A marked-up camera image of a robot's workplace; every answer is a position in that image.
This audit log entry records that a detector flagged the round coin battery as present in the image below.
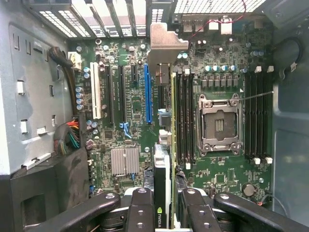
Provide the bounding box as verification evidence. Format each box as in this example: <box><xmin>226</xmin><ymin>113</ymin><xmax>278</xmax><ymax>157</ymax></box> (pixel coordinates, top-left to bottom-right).
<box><xmin>242</xmin><ymin>183</ymin><xmax>256</xmax><ymax>197</ymax></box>

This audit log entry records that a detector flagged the black plastic shroud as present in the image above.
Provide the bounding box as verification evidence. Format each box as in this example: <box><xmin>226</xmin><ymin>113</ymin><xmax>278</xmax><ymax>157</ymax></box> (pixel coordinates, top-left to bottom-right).
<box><xmin>9</xmin><ymin>146</ymin><xmax>91</xmax><ymax>232</ymax></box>

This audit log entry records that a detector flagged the green motherboard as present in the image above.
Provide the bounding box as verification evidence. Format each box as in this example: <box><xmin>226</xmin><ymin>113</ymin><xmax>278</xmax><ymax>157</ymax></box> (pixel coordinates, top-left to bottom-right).
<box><xmin>69</xmin><ymin>38</ymin><xmax>275</xmax><ymax>211</ymax></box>

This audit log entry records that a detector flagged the silver chipset heatsink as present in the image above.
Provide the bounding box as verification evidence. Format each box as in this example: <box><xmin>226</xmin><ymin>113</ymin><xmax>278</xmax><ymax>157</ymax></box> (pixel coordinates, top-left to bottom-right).
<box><xmin>111</xmin><ymin>147</ymin><xmax>140</xmax><ymax>176</ymax></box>

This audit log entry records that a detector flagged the black open PC case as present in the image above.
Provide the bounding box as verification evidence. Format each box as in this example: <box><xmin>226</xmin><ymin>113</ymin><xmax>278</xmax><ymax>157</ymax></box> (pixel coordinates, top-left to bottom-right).
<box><xmin>0</xmin><ymin>0</ymin><xmax>309</xmax><ymax>232</ymax></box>

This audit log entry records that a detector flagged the metal CPU socket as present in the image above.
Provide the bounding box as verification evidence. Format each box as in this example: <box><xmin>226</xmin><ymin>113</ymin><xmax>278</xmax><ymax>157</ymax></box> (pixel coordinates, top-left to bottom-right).
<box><xmin>197</xmin><ymin>93</ymin><xmax>243</xmax><ymax>157</ymax></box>

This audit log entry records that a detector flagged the black RAM slot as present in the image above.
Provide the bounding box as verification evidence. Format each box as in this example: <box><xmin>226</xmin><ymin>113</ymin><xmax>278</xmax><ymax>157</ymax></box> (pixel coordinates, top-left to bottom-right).
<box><xmin>259</xmin><ymin>70</ymin><xmax>267</xmax><ymax>161</ymax></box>
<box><xmin>266</xmin><ymin>65</ymin><xmax>274</xmax><ymax>164</ymax></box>
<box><xmin>183</xmin><ymin>67</ymin><xmax>190</xmax><ymax>170</ymax></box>
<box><xmin>244</xmin><ymin>70</ymin><xmax>252</xmax><ymax>161</ymax></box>
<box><xmin>176</xmin><ymin>69</ymin><xmax>183</xmax><ymax>169</ymax></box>
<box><xmin>252</xmin><ymin>65</ymin><xmax>259</xmax><ymax>165</ymax></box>
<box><xmin>189</xmin><ymin>67</ymin><xmax>197</xmax><ymax>170</ymax></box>

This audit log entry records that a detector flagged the white expansion slot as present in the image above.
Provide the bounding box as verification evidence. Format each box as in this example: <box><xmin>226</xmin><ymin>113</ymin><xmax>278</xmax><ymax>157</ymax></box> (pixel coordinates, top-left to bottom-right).
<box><xmin>90</xmin><ymin>61</ymin><xmax>102</xmax><ymax>119</ymax></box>

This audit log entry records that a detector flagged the thin metal locking lever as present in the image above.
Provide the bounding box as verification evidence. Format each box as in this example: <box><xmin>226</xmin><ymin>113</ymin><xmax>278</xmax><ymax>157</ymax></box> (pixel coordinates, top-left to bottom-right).
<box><xmin>238</xmin><ymin>91</ymin><xmax>275</xmax><ymax>101</ymax></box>

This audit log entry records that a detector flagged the blue expansion slot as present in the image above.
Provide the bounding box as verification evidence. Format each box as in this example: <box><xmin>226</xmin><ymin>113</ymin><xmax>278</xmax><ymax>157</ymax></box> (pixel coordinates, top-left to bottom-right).
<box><xmin>143</xmin><ymin>63</ymin><xmax>153</xmax><ymax>125</ymax></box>

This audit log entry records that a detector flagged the multicolour power wire bundle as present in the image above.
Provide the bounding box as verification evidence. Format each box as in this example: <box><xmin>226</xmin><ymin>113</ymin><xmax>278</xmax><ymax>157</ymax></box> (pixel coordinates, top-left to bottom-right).
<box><xmin>53</xmin><ymin>115</ymin><xmax>82</xmax><ymax>156</ymax></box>

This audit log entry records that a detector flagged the black sleeved power wire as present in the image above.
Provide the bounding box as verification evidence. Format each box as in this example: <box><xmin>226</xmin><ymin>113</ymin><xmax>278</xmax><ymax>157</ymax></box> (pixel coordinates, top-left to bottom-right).
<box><xmin>48</xmin><ymin>46</ymin><xmax>82</xmax><ymax>71</ymax></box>

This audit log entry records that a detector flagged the thin red wire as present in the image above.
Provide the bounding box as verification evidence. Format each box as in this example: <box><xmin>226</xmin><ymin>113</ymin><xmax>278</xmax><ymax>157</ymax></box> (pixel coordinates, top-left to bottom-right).
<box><xmin>187</xmin><ymin>0</ymin><xmax>247</xmax><ymax>42</ymax></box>

